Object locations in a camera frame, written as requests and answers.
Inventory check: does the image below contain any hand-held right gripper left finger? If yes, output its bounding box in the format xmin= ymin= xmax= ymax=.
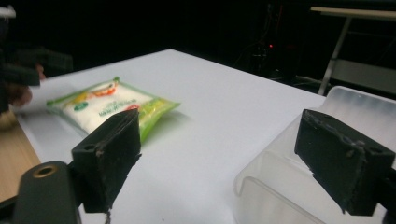
xmin=71 ymin=108 xmax=143 ymax=215

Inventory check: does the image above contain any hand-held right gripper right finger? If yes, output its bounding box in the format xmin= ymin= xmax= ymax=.
xmin=293 ymin=108 xmax=396 ymax=217

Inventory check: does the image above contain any green and white snack packet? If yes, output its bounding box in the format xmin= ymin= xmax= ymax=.
xmin=46 ymin=76 xmax=181 ymax=145

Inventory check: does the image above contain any clear plastic container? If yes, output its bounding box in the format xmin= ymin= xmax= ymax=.
xmin=233 ymin=85 xmax=396 ymax=224

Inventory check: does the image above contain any white table in background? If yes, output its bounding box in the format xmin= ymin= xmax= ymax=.
xmin=309 ymin=6 xmax=396 ymax=97

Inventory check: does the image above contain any dark device with red light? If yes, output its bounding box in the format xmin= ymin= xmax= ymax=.
xmin=248 ymin=36 xmax=297 ymax=78

